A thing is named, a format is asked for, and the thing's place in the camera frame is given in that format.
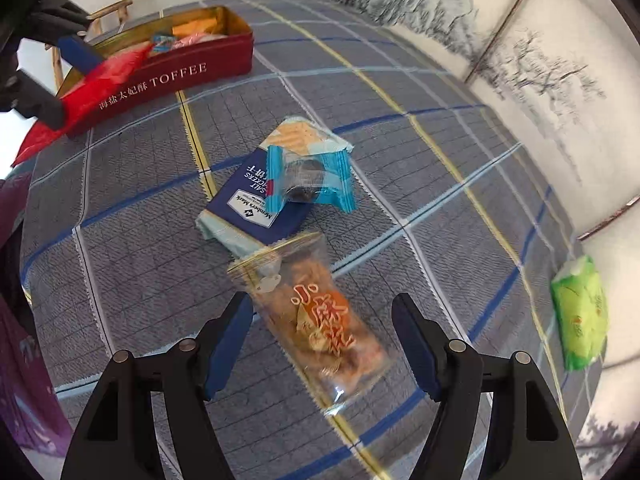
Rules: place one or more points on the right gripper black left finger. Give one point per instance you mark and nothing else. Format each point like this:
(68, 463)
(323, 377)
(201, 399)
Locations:
(115, 437)

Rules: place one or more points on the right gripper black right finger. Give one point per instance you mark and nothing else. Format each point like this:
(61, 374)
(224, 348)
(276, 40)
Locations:
(527, 437)

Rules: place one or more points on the red snack packet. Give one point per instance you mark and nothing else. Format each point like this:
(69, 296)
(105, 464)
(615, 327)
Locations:
(107, 79)

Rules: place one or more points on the orange snack pouch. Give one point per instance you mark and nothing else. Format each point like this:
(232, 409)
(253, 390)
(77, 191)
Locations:
(202, 26)

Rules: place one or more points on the clear orange fried twist bag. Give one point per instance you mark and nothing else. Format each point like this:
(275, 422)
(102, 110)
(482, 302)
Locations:
(294, 291)

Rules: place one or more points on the pink white patterned snack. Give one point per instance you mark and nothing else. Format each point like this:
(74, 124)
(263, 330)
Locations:
(196, 38)

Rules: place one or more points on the wooden chair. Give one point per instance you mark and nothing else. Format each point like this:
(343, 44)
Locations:
(94, 33)

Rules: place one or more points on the red gold toffee tin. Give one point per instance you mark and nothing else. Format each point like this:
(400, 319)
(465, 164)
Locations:
(228, 54)

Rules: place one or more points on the green tissue pack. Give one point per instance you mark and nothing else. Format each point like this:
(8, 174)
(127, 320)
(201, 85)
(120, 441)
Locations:
(582, 311)

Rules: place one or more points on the navy cracker packet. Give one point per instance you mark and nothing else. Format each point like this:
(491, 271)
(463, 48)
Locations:
(237, 218)

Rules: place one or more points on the blue clear cookie wrapper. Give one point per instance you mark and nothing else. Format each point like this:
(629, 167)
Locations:
(321, 178)

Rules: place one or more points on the painted folding screen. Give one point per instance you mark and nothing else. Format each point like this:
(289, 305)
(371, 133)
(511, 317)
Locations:
(564, 76)

